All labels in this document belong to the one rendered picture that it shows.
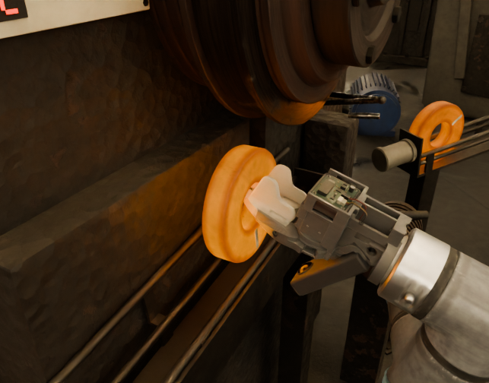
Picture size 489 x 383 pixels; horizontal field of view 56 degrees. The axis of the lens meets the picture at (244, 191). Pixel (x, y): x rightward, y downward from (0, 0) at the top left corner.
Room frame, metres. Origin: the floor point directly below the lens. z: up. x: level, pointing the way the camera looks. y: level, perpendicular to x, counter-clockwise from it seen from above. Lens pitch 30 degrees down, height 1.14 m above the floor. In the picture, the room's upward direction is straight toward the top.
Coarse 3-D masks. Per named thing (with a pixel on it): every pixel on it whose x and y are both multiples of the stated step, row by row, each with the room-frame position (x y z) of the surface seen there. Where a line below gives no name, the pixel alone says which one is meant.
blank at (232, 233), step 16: (224, 160) 0.50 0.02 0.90; (240, 160) 0.50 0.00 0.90; (256, 160) 0.52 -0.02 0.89; (272, 160) 0.56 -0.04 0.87; (224, 176) 0.48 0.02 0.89; (240, 176) 0.48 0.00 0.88; (256, 176) 0.52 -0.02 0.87; (208, 192) 0.47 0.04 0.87; (224, 192) 0.46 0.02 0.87; (240, 192) 0.48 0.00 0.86; (208, 208) 0.46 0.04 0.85; (224, 208) 0.45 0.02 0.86; (240, 208) 0.48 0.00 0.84; (208, 224) 0.45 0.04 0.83; (224, 224) 0.45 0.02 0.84; (240, 224) 0.48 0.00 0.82; (256, 224) 0.52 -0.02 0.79; (208, 240) 0.46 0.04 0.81; (224, 240) 0.45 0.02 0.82; (240, 240) 0.48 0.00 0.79; (256, 240) 0.51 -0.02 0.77; (224, 256) 0.46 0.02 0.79; (240, 256) 0.48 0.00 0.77
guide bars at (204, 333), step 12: (264, 252) 0.57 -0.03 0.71; (252, 264) 0.54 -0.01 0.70; (252, 276) 0.54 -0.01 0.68; (240, 288) 0.50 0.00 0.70; (228, 300) 0.47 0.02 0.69; (216, 312) 0.45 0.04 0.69; (216, 324) 0.45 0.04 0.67; (204, 336) 0.42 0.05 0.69; (192, 348) 0.40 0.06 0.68; (180, 360) 0.38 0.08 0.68; (180, 372) 0.37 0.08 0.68
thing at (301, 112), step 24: (192, 0) 0.53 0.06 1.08; (216, 0) 0.52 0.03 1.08; (240, 0) 0.50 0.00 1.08; (216, 24) 0.52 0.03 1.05; (240, 24) 0.50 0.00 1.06; (216, 48) 0.54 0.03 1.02; (240, 48) 0.50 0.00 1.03; (216, 72) 0.56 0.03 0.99; (240, 72) 0.54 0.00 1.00; (264, 72) 0.55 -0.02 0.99; (240, 96) 0.58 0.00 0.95; (264, 96) 0.55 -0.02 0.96; (288, 120) 0.62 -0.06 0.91
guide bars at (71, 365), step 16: (192, 240) 0.54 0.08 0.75; (176, 256) 0.51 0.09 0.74; (160, 272) 0.48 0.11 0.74; (208, 272) 0.54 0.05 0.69; (144, 288) 0.45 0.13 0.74; (192, 288) 0.51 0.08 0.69; (128, 304) 0.43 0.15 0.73; (144, 304) 0.45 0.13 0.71; (176, 304) 0.48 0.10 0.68; (112, 320) 0.40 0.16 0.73; (160, 320) 0.46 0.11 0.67; (96, 336) 0.38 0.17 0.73; (160, 336) 0.45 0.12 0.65; (80, 352) 0.36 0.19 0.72; (144, 352) 0.41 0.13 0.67; (64, 368) 0.34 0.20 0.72; (128, 368) 0.38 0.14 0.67
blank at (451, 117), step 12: (432, 108) 1.04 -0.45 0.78; (444, 108) 1.04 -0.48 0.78; (456, 108) 1.06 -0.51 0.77; (420, 120) 1.03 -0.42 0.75; (432, 120) 1.02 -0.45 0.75; (444, 120) 1.04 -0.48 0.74; (456, 120) 1.06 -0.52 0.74; (420, 132) 1.01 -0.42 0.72; (444, 132) 1.07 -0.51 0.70; (456, 132) 1.06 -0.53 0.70; (432, 144) 1.05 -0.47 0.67; (444, 144) 1.05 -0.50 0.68
